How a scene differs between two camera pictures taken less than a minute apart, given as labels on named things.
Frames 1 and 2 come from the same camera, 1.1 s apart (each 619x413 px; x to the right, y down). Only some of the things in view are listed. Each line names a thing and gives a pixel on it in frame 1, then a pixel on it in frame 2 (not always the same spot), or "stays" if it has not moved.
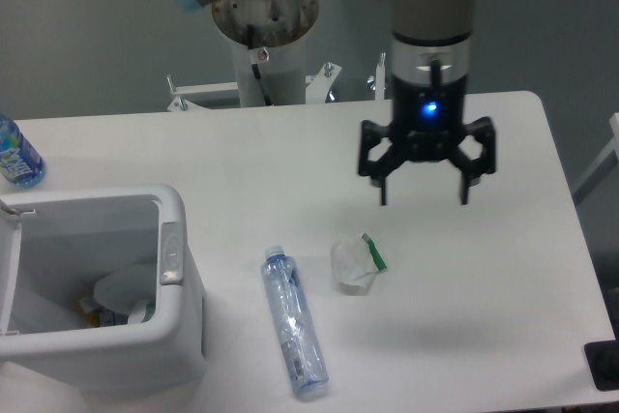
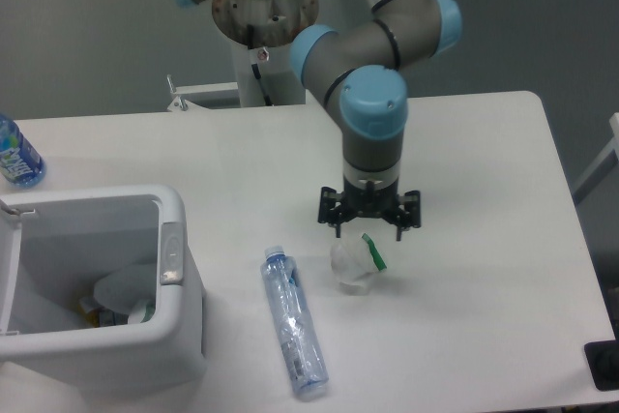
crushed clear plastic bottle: (305, 367) stays
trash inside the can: (124, 295) stays
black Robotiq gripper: (428, 117) -> (371, 191)
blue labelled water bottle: (20, 165) stays
